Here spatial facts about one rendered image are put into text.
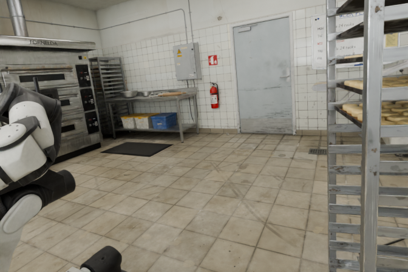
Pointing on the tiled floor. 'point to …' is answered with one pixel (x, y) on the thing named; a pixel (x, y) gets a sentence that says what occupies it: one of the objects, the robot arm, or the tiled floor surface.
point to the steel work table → (158, 101)
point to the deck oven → (70, 115)
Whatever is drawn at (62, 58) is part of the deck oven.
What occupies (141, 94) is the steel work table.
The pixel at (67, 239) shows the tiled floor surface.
